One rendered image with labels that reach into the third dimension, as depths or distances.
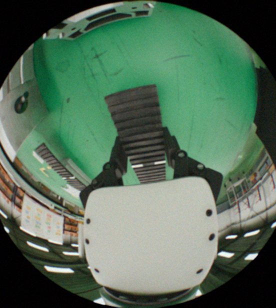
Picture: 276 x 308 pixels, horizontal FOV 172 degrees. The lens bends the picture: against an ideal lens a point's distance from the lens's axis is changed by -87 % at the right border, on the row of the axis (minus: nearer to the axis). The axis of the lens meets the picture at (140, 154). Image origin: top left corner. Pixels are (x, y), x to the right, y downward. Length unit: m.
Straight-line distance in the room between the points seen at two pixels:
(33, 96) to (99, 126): 0.14
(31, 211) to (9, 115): 2.90
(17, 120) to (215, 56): 0.27
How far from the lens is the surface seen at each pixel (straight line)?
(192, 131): 0.18
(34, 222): 3.10
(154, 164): 0.15
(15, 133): 0.16
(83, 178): 0.28
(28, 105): 0.18
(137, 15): 0.16
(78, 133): 0.18
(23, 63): 0.23
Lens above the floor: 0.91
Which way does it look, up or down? 43 degrees down
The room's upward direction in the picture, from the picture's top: 178 degrees clockwise
